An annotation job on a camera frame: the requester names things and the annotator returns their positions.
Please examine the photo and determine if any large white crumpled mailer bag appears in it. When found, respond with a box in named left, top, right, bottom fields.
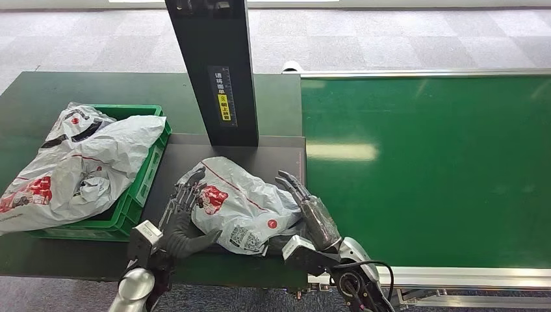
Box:
left=0, top=114, right=168, bottom=235

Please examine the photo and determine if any black scanner column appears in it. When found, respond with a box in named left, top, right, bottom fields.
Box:
left=164, top=0, right=260, bottom=148

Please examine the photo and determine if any white mailer bag, black stripe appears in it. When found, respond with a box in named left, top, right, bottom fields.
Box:
left=39, top=101, right=117, bottom=150

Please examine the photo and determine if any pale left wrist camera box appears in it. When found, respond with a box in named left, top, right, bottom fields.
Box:
left=127, top=220, right=164, bottom=268

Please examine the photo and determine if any green plastic crate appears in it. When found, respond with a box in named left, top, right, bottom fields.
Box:
left=27, top=104, right=173, bottom=242

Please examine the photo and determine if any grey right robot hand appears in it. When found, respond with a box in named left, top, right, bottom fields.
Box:
left=274, top=170, right=344, bottom=254

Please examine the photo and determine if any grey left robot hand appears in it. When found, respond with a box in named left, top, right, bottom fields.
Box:
left=157, top=168, right=223, bottom=260

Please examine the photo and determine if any aluminium conveyor side rail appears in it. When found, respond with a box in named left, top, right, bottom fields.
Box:
left=307, top=266, right=551, bottom=290
left=281, top=68, right=551, bottom=79

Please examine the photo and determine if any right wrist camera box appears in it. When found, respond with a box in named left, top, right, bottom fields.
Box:
left=281, top=234, right=341, bottom=276

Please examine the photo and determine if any black scanner base plate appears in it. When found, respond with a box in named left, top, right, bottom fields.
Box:
left=142, top=133, right=309, bottom=257

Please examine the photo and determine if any green conveyor belt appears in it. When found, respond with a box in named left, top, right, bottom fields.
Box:
left=300, top=73, right=551, bottom=270

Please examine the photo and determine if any black and yellow column label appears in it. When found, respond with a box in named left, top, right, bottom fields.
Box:
left=207, top=64, right=238, bottom=129

